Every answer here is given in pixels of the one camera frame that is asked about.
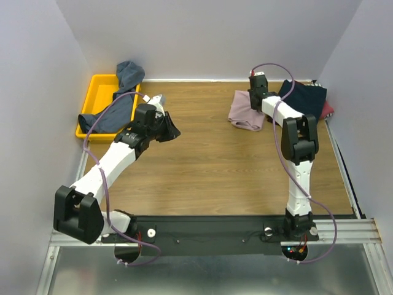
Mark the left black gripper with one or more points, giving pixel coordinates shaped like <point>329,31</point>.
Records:
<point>171,131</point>

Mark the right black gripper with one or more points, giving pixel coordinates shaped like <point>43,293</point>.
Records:
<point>255,100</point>

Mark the pink tank top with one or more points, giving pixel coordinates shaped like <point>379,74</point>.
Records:
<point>242,116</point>

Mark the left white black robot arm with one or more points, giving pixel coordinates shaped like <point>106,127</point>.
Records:
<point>77,210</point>

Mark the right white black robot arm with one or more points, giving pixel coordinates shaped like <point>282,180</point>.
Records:
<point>299,145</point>

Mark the folded navy tank top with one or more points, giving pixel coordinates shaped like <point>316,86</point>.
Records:
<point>302,104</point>

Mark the blue-grey tank top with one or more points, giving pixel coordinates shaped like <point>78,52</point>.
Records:
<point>129,75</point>

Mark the folded maroon tank top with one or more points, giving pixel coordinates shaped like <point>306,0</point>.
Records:
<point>328,109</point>

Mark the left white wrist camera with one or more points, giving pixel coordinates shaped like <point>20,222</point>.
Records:
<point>158,101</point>

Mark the aluminium frame rail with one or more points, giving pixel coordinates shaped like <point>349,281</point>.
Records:
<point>178,178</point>

